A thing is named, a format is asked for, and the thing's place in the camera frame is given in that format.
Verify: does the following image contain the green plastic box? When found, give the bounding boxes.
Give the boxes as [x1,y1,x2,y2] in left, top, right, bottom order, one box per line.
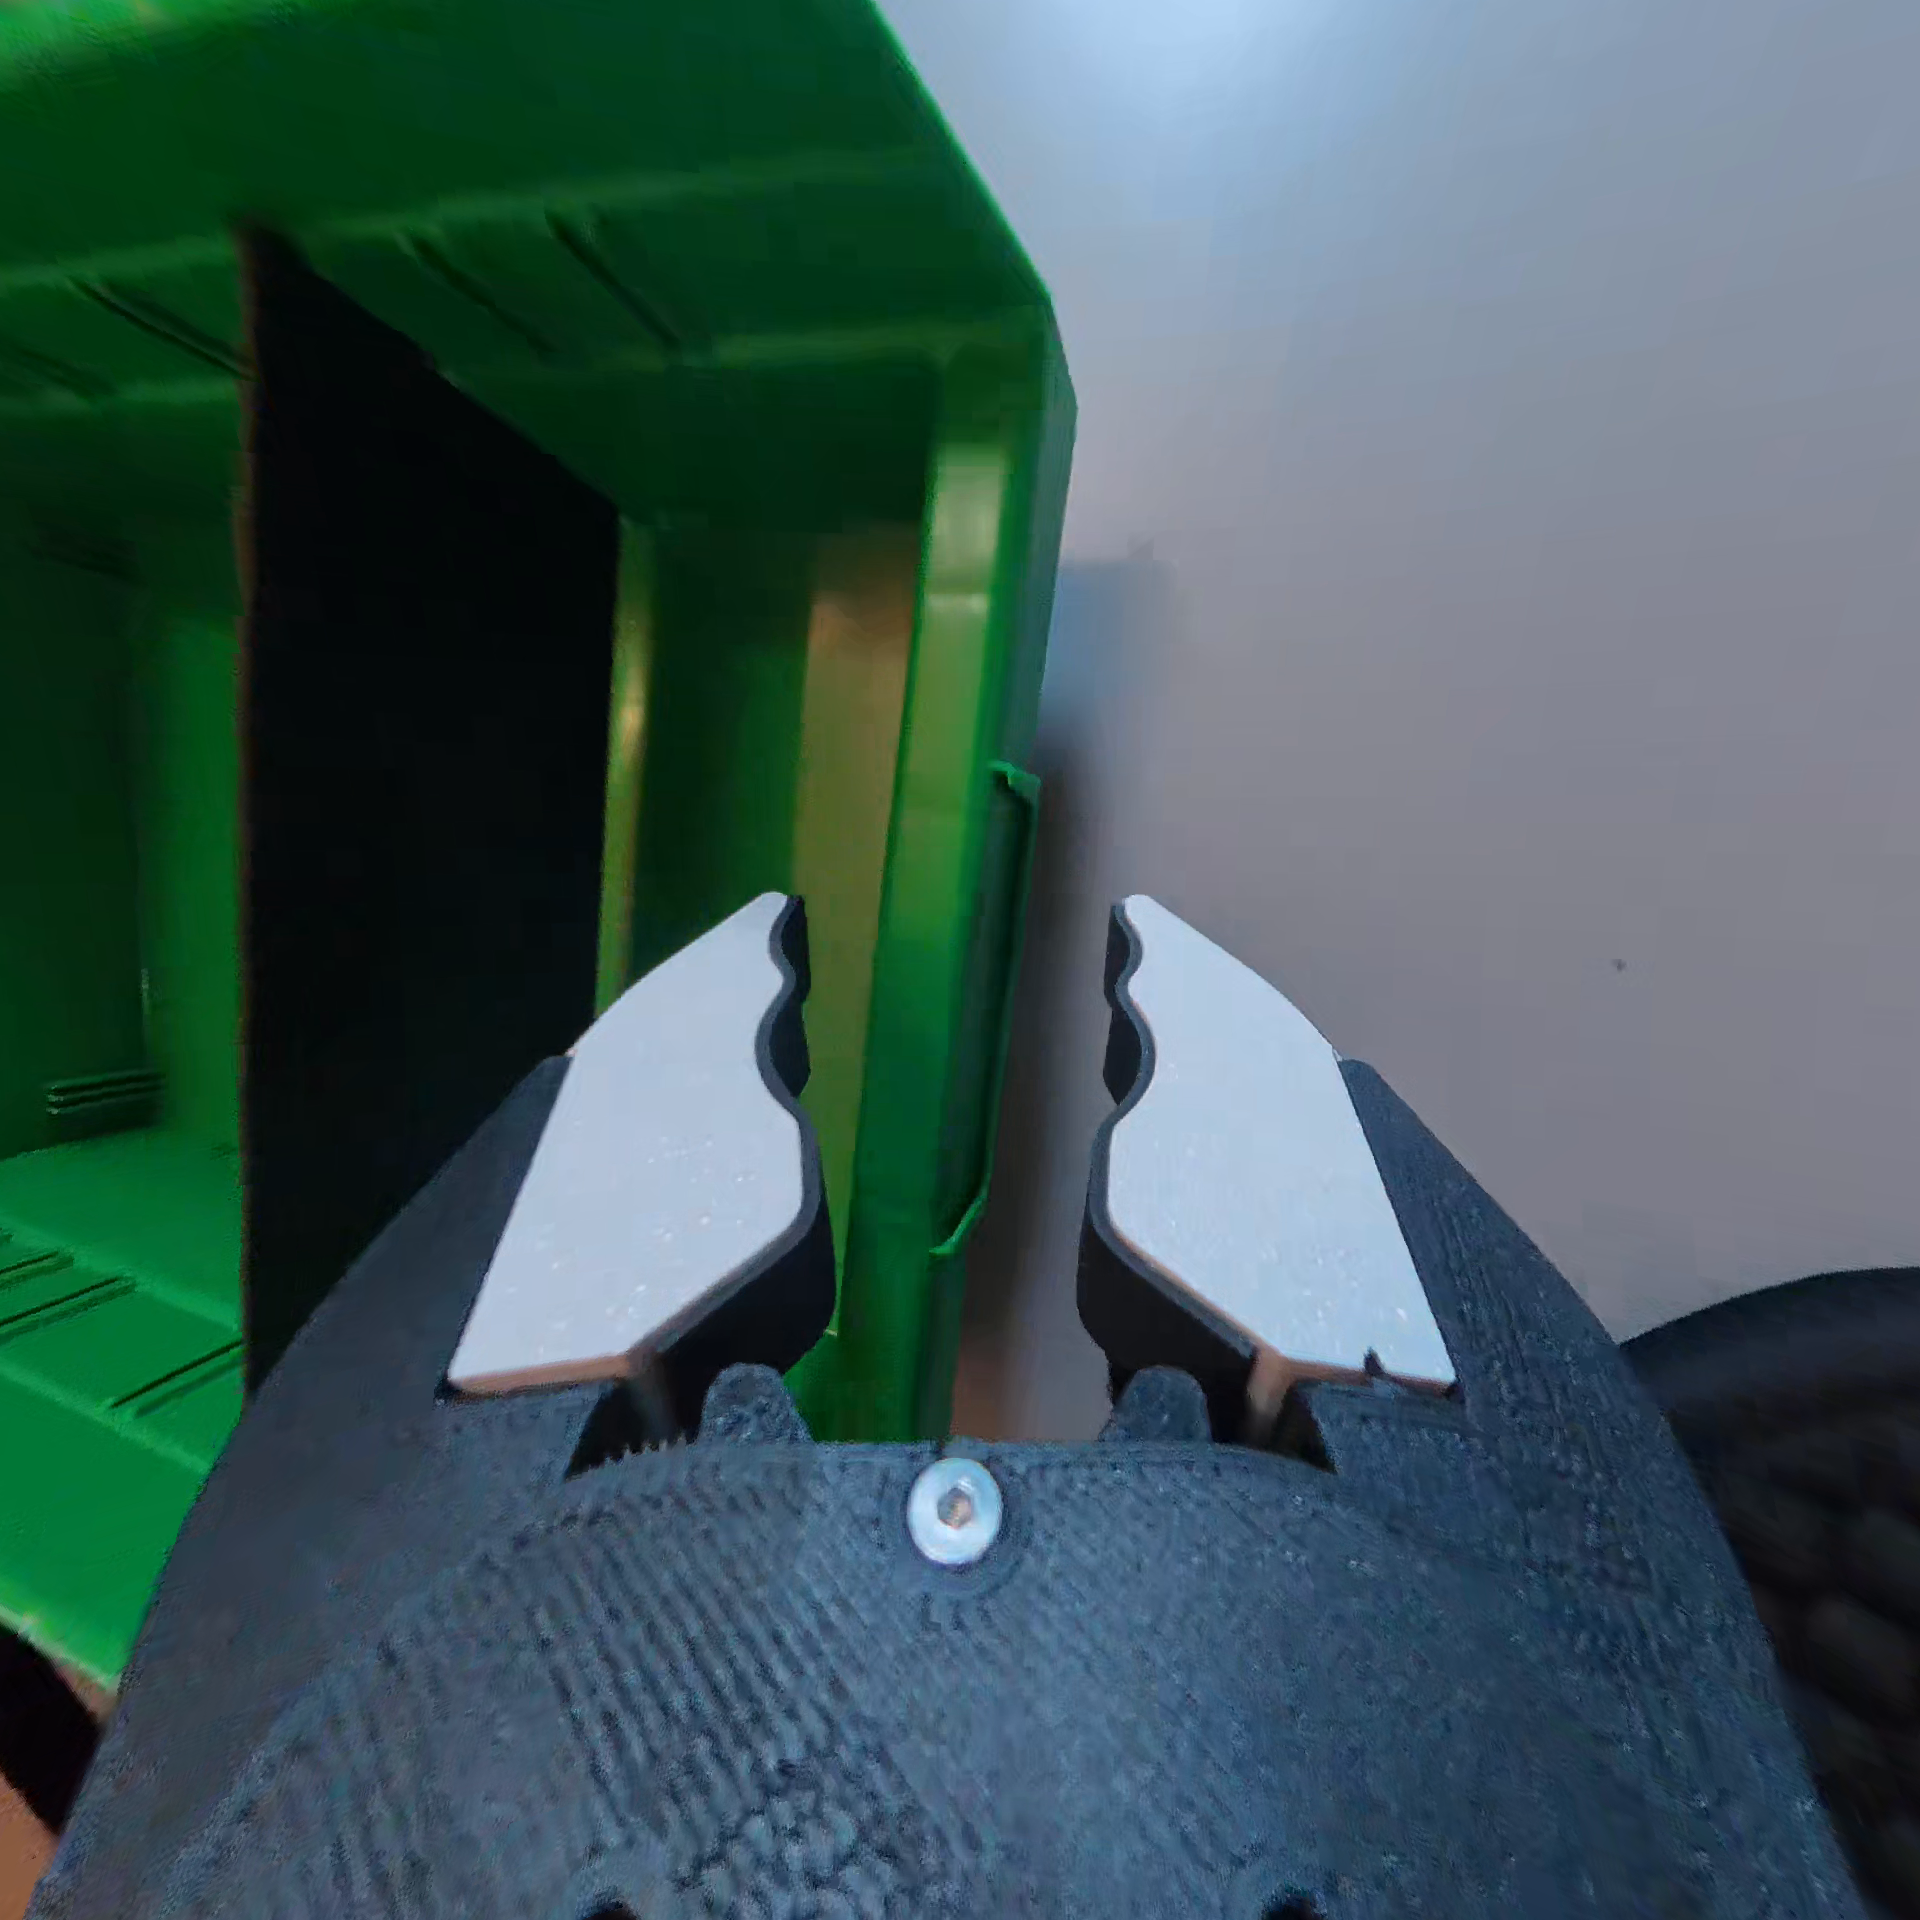
[0,0,1078,1689]

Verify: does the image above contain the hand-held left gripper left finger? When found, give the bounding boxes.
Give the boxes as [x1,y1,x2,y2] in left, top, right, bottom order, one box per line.
[447,892,837,1444]

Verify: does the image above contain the black divider panel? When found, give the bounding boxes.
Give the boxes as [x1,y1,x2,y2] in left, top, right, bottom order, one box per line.
[239,224,624,1390]

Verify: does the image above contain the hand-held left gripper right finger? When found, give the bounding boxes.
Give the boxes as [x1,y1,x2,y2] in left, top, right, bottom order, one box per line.
[1077,894,1460,1444]

